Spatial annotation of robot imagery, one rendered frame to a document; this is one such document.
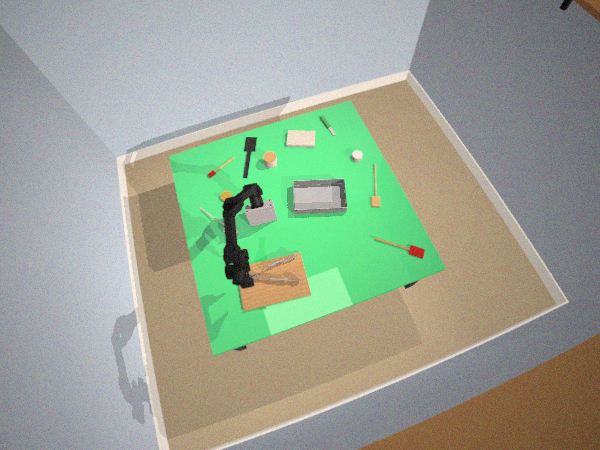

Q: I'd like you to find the grey roasting tin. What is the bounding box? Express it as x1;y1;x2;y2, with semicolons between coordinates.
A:
293;178;348;214

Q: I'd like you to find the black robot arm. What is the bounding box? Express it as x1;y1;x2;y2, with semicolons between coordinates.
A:
223;183;264;286

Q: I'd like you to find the dark grey flat bar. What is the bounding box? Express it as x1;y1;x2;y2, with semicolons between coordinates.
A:
243;137;257;178

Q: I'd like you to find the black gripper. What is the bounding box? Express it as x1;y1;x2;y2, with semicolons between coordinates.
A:
240;249;254;289

